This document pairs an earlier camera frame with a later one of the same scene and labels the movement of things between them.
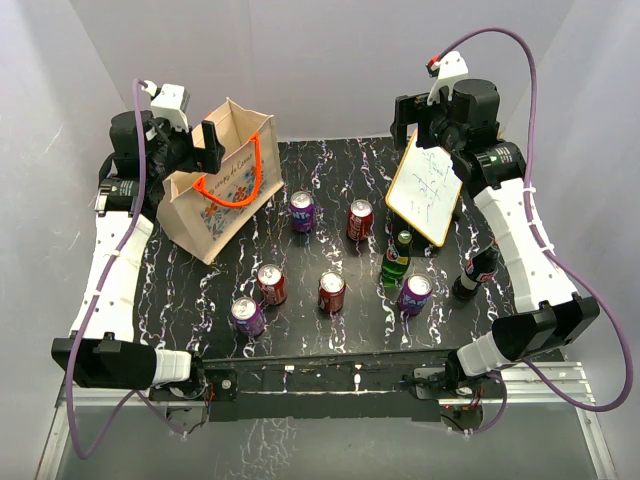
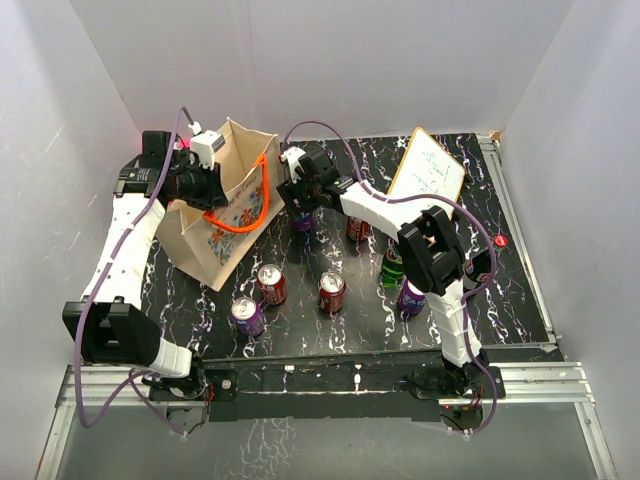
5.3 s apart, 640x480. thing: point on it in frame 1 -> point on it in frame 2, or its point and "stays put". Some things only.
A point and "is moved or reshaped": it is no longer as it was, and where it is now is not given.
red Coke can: [360, 220] stays put
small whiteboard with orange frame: [425, 190] stays put
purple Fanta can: [414, 294] stays put
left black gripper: [205, 160] -> [214, 195]
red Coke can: [272, 284] stays put
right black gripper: [415, 110] -> [290, 192]
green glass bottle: [396, 260] stays put
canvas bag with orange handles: [198, 209] is moved or reshaped
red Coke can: [332, 291] stays put
